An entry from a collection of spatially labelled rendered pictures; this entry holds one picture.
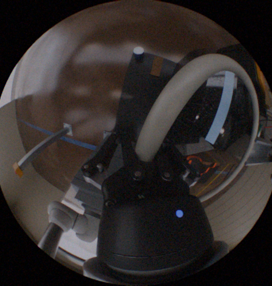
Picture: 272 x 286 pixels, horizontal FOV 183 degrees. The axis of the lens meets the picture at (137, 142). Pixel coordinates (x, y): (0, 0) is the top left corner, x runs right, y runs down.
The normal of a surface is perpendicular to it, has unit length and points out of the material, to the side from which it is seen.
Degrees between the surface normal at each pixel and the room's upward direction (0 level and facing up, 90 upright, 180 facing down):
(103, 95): 0
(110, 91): 0
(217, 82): 43
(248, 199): 90
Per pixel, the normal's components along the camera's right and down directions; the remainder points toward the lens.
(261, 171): -0.97, -0.24
